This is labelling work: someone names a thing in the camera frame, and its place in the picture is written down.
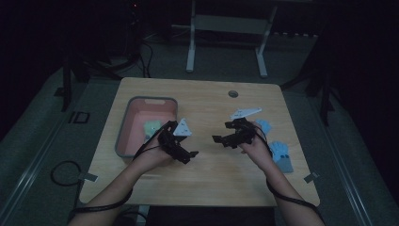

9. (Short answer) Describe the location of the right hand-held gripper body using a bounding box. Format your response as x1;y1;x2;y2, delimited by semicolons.
230;107;263;149

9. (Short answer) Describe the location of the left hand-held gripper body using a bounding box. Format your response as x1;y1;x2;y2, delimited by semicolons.
158;118;193;158

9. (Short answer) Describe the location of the pink bin with grey rim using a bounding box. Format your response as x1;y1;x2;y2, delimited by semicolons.
114;95;179;158

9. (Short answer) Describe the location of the person's right hand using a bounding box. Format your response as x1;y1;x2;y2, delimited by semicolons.
240;123;275;173

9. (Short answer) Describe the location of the person's left hand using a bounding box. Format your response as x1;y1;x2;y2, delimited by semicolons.
133;145;174;177

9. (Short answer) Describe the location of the grey tape piece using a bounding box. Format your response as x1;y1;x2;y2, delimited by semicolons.
78;171;99;184
303;171;321;185

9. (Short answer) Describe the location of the black stand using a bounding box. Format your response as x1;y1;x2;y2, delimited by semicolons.
54;46;140;113
280;31;337;127

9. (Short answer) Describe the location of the black power strip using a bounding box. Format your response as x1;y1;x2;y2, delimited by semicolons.
272;30;318;39

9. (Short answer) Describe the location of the bundle of black cables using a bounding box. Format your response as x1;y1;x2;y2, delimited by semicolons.
123;39;155;79

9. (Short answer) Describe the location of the black floor bracket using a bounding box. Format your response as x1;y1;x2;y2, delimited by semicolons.
68;111;91;124

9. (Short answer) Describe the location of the white desk frame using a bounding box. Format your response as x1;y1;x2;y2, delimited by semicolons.
171;0;279;79

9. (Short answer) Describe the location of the looped black floor cable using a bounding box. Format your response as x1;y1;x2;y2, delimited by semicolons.
50;160;83;187

